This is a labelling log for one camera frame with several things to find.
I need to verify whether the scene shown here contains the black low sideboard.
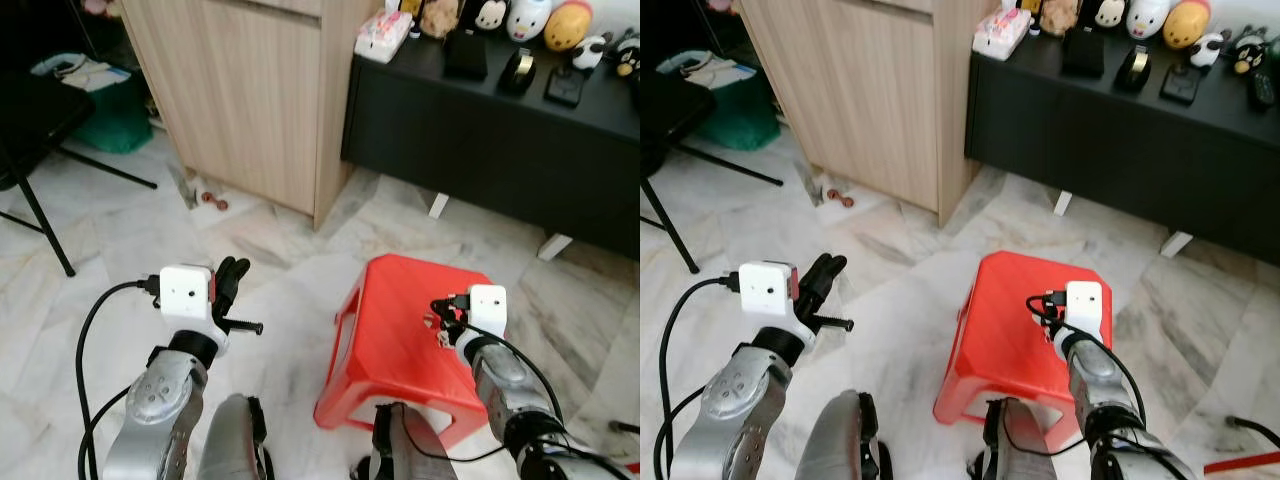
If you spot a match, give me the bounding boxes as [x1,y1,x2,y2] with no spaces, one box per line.
[341,38,641,262]
[964,38,1280,267]

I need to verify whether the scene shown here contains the black penguin plush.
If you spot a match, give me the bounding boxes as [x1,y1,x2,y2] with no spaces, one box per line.
[611,29,641,80]
[1228,26,1271,76]

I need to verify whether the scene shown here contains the light wooden cabinet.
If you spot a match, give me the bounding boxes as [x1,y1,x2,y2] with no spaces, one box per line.
[738,0,1011,227]
[119,0,387,232]

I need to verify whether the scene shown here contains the silver robot leg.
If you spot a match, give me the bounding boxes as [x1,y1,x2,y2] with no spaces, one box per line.
[798,389,883,480]
[972,397,1063,480]
[195,393,273,480]
[362,400,453,480]

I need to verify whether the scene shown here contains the yellow and red plush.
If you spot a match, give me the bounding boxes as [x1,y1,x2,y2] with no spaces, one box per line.
[544,0,595,52]
[1162,0,1213,50]

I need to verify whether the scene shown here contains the small white spotted plush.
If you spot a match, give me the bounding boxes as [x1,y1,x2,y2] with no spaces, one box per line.
[1189,30,1233,69]
[572,32,614,72]

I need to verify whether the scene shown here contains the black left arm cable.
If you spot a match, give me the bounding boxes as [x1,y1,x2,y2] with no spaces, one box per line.
[654,276,742,480]
[76,279,162,480]

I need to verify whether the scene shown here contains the black square box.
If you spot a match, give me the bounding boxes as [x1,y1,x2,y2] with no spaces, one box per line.
[1061,30,1107,79]
[443,32,490,82]

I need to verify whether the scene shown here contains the flat black device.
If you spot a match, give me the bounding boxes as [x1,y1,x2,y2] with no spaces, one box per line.
[1160,64,1203,107]
[544,66,587,109]

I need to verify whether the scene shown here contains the white and blue papers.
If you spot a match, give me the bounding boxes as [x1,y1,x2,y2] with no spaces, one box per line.
[30,52,132,94]
[655,50,759,92]

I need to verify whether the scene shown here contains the silver right robot leg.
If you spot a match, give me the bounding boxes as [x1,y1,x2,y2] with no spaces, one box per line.
[972,397,1063,480]
[362,400,453,480]

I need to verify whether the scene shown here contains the white round plush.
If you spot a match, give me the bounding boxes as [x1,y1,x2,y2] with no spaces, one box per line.
[1126,0,1173,41]
[505,0,554,43]

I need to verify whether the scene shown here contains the pink tissue box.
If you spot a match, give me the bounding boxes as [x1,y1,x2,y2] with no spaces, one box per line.
[354,10,415,64]
[972,8,1034,62]

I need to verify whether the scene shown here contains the green bag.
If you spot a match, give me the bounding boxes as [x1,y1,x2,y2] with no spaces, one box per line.
[696,74,782,152]
[72,74,155,155]

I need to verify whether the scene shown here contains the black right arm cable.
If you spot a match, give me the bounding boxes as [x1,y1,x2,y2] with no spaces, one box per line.
[428,293,568,426]
[1025,290,1153,403]

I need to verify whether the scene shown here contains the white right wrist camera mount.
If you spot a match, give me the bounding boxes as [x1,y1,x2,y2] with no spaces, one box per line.
[1064,281,1105,343]
[467,285,509,348]

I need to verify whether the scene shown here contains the red plastic stool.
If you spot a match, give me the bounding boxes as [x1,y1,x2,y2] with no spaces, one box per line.
[933,251,1117,453]
[313,254,501,452]

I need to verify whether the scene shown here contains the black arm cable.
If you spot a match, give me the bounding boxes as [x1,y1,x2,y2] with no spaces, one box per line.
[1025,290,1153,403]
[76,279,162,480]
[654,276,742,480]
[428,293,568,426]

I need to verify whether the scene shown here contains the brown bear plush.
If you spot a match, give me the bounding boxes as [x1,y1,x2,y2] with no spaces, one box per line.
[1039,0,1081,38]
[419,0,462,40]

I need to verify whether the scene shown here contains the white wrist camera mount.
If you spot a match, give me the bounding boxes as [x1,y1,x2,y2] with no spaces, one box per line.
[738,260,817,348]
[1064,281,1105,343]
[159,264,230,348]
[467,285,509,348]

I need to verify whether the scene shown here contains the black tape dispenser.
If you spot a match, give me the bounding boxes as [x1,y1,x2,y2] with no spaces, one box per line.
[497,46,539,97]
[1113,44,1154,95]

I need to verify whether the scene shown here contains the black remote control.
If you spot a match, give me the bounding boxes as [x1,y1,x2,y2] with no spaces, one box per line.
[1249,68,1280,112]

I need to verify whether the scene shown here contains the silver left robot leg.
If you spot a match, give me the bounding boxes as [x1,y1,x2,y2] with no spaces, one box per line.
[195,393,273,480]
[798,389,883,480]

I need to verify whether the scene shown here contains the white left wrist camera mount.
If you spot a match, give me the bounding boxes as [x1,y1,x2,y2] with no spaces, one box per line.
[738,260,817,348]
[159,264,230,348]

